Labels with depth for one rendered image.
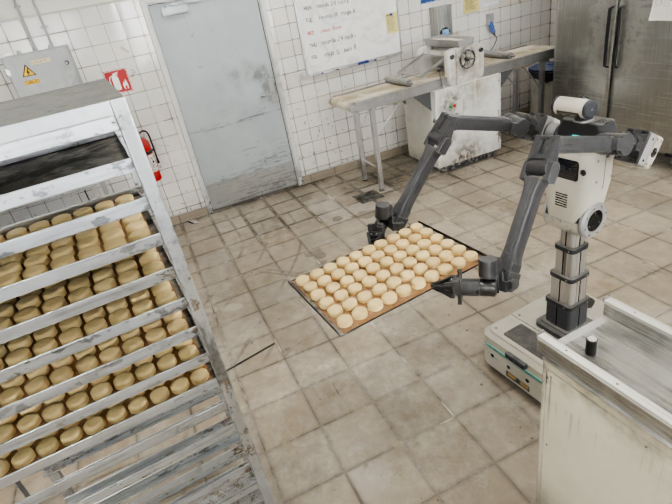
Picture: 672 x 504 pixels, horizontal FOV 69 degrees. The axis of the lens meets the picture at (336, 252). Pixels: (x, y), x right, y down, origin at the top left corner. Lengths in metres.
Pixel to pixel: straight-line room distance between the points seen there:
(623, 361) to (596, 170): 0.83
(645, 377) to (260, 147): 4.43
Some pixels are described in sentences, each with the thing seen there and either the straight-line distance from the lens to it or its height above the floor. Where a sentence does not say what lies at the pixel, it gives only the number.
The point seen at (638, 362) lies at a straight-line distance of 1.70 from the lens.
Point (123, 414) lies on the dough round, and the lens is 1.46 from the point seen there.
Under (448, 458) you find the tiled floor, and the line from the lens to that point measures 2.44.
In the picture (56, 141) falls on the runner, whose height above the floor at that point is 1.77.
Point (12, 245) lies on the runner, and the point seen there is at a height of 1.59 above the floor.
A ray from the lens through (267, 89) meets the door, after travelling 5.30.
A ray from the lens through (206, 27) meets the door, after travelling 5.15.
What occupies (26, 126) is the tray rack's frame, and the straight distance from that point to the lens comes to 1.08.
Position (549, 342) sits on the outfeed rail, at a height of 0.90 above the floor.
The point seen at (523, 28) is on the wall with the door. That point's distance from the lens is 6.82.
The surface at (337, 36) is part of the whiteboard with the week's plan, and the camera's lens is 5.48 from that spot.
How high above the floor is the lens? 1.95
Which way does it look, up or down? 29 degrees down
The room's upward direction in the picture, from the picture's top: 11 degrees counter-clockwise
